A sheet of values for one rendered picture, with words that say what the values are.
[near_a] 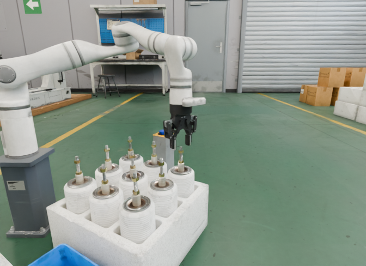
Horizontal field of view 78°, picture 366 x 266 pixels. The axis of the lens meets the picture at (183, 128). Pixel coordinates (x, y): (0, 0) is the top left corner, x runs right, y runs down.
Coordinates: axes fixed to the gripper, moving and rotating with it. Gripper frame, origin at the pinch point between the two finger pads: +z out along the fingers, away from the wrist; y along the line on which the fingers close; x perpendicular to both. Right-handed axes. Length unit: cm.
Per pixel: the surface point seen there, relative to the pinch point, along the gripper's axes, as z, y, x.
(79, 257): 23.9, 36.4, -1.1
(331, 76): -11, -363, -46
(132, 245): 17.1, 27.5, 11.7
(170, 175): 10.7, 4.6, -0.6
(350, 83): -1, -388, -25
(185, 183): 12.7, 1.8, 4.4
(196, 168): 35, -44, -33
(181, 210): 17.1, 9.0, 9.5
